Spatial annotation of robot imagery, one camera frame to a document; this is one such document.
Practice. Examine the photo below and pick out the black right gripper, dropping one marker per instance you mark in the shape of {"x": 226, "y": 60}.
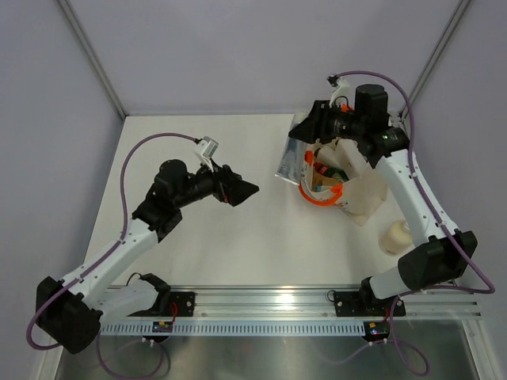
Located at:
{"x": 312, "y": 127}

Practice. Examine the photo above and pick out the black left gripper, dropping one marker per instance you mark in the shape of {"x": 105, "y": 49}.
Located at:
{"x": 236, "y": 189}

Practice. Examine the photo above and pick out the white bottle black cap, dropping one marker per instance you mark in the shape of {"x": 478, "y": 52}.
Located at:
{"x": 326, "y": 156}

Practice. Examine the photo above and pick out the silver tube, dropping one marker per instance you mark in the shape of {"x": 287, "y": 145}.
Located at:
{"x": 289, "y": 168}

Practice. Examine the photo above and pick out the green dish soap bottle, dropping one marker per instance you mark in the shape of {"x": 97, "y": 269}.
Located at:
{"x": 331, "y": 172}

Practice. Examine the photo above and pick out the white box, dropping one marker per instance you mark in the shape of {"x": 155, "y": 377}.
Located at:
{"x": 349, "y": 158}

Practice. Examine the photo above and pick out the pink shampoo bottle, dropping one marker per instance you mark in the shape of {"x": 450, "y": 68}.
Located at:
{"x": 321, "y": 184}

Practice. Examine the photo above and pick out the cream pump bottle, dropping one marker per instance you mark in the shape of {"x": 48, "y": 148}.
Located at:
{"x": 397, "y": 239}

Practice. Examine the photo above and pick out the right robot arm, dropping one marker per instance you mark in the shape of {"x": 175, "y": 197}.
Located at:
{"x": 441, "y": 252}

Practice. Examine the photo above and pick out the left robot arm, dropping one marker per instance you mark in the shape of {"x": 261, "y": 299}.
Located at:
{"x": 74, "y": 309}

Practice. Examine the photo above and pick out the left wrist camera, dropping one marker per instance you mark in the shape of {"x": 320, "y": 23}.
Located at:
{"x": 204, "y": 150}

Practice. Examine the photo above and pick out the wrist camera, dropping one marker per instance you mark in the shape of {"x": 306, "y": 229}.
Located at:
{"x": 204, "y": 150}
{"x": 341, "y": 91}

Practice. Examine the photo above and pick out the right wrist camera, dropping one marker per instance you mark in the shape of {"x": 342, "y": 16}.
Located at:
{"x": 341, "y": 91}

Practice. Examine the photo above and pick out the canvas bag orange handles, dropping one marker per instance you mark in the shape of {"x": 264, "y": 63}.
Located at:
{"x": 358, "y": 197}

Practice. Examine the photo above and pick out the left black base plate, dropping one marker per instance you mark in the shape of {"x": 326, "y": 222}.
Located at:
{"x": 182, "y": 303}

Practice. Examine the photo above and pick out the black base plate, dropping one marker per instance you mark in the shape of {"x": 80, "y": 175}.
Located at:
{"x": 182, "y": 303}
{"x": 353, "y": 304}

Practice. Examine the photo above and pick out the white slotted cable duct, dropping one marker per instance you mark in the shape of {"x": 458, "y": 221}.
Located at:
{"x": 234, "y": 328}

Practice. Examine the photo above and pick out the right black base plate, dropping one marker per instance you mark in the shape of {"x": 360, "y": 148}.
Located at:
{"x": 353, "y": 304}

